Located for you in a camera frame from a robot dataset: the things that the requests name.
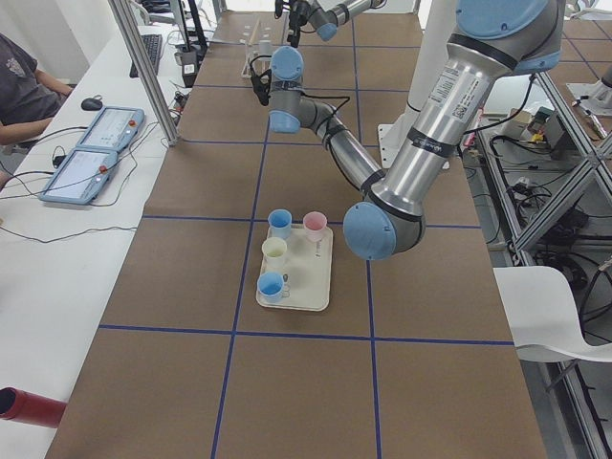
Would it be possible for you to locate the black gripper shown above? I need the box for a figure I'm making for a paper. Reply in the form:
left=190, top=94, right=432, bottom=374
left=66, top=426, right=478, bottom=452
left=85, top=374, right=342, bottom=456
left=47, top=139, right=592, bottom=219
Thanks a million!
left=274, top=0, right=311, bottom=47
left=249, top=55, right=273, bottom=105

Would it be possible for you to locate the grey white cup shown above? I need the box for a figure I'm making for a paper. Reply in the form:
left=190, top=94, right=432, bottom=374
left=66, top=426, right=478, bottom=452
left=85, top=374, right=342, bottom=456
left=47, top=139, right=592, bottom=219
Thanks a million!
left=258, top=39, right=273, bottom=56

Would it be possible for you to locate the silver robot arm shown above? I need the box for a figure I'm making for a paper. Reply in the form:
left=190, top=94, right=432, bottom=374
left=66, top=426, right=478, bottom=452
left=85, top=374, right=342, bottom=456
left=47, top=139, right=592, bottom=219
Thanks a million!
left=274, top=0, right=386, bottom=48
left=251, top=1, right=565, bottom=260

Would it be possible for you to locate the blue cup far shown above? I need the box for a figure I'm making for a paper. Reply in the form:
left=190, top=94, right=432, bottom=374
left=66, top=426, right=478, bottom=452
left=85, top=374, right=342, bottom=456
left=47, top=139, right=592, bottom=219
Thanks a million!
left=268, top=208, right=293, bottom=240

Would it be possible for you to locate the blue cup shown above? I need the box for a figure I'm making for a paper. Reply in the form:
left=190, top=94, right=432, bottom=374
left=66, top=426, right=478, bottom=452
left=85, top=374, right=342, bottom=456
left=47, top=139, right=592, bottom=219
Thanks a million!
left=256, top=272, right=290, bottom=304
left=268, top=208, right=293, bottom=240

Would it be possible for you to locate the pink plastic cup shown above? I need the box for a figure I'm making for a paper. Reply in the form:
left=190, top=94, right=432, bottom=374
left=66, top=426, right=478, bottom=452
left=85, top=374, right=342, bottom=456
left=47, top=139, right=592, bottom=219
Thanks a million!
left=302, top=211, right=327, bottom=242

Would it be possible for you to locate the cream white cup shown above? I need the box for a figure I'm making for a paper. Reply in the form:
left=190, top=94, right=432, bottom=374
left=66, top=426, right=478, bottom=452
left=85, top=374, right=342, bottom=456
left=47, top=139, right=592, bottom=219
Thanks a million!
left=261, top=237, right=288, bottom=271

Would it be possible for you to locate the blue cup near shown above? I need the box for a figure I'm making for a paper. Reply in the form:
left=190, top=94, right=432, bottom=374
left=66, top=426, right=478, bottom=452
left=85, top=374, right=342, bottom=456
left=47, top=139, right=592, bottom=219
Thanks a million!
left=256, top=272, right=290, bottom=304

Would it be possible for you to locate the black keyboard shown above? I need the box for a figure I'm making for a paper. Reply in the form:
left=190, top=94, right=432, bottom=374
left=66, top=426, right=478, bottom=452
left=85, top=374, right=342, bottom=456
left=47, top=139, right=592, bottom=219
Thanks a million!
left=141, top=33, right=163, bottom=76

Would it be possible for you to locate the upper blue teach pendant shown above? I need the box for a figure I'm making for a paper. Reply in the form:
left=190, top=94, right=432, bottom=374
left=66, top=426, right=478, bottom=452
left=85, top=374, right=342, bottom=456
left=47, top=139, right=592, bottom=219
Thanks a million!
left=76, top=106, right=145, bottom=152

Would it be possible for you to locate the blue teach pendant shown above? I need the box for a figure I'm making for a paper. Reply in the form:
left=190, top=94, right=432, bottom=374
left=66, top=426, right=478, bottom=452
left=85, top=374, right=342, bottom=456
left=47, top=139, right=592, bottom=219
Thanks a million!
left=38, top=147, right=119, bottom=206
left=76, top=106, right=145, bottom=152

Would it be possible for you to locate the black computer mouse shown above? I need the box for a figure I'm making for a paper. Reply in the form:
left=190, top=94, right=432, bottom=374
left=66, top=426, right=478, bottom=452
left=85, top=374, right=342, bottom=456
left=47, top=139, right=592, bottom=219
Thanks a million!
left=80, top=98, right=103, bottom=111

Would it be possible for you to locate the cream plastic tray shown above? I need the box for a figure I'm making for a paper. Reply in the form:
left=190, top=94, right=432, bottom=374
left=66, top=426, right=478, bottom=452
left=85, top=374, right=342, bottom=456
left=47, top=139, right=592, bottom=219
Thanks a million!
left=255, top=225, right=334, bottom=312

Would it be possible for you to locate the lower blue teach pendant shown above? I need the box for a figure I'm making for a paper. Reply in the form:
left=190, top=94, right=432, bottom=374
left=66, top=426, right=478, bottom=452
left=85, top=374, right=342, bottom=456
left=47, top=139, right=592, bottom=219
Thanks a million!
left=38, top=147, right=119, bottom=206

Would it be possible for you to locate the seated person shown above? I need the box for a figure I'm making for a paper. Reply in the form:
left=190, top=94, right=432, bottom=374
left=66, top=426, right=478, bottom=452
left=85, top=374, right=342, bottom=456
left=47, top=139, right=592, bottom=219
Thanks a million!
left=1, top=34, right=73, bottom=145

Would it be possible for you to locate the white chair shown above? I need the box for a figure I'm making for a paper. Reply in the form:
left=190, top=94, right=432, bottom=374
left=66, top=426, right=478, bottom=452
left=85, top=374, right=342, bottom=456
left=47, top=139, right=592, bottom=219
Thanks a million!
left=493, top=266, right=611, bottom=363

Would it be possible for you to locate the red cylinder bottle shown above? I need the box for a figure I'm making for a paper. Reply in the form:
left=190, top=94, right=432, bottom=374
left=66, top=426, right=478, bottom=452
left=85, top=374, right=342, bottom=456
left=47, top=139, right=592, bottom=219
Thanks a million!
left=1, top=387, right=67, bottom=428

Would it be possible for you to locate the white wire cup rack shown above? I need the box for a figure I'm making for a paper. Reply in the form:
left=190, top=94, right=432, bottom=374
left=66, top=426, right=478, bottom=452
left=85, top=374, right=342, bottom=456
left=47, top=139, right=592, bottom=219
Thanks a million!
left=240, top=19, right=272, bottom=79

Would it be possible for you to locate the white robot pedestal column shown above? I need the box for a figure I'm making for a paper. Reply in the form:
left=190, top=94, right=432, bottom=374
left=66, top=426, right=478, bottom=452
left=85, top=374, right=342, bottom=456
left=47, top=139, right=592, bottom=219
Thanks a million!
left=378, top=0, right=457, bottom=168

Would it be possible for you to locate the aluminium frame post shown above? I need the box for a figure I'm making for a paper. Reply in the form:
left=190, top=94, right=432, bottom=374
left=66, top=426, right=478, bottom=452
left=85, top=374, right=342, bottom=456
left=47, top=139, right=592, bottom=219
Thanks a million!
left=108, top=0, right=179, bottom=146

